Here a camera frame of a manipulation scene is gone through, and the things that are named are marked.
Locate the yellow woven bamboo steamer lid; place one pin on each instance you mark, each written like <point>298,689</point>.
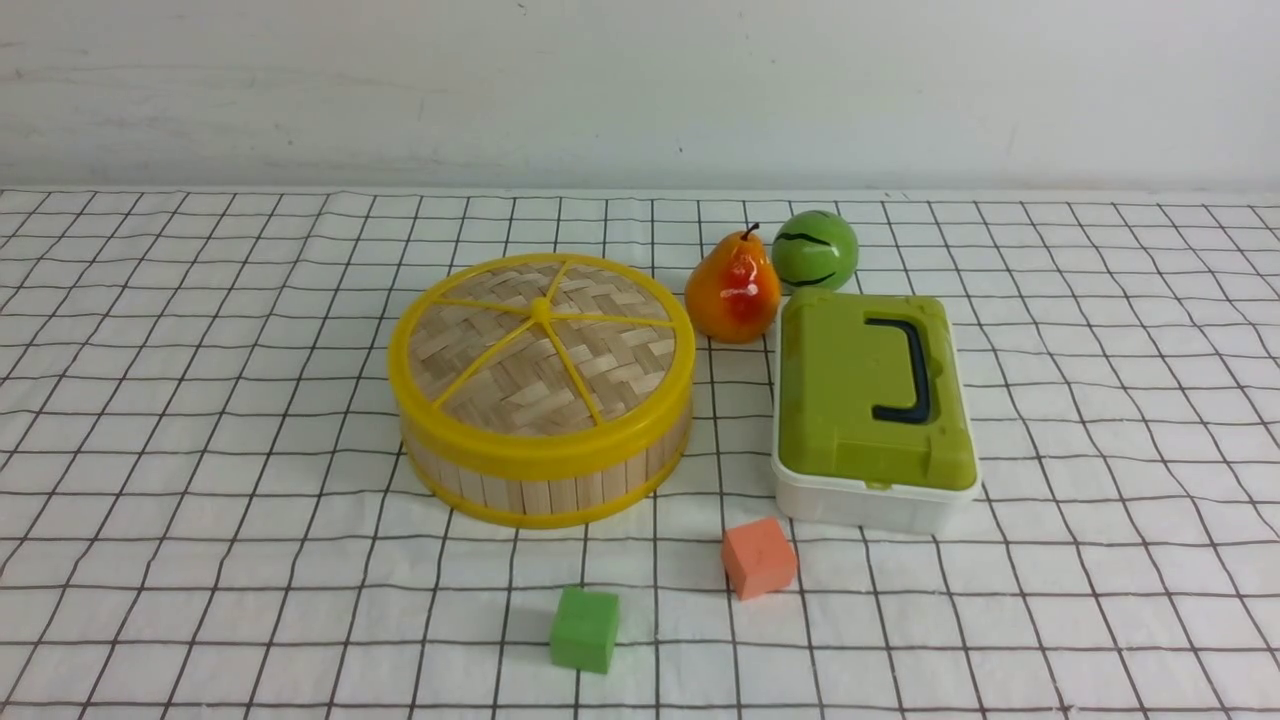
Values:
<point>544,366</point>

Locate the bamboo steamer base yellow rim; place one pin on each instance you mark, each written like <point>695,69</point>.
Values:
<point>550,504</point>

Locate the white box with green lid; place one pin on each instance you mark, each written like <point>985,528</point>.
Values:
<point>870,427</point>

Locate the orange-yellow toy pear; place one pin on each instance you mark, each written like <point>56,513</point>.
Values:
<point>732,295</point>

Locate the green toy watermelon ball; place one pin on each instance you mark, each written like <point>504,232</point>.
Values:
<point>816,248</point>

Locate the orange foam cube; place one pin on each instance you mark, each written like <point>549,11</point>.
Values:
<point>758,558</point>

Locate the green foam cube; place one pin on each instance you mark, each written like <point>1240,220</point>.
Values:
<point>584,630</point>

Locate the white grid-pattern tablecloth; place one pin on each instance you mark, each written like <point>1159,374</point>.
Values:
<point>207,515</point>

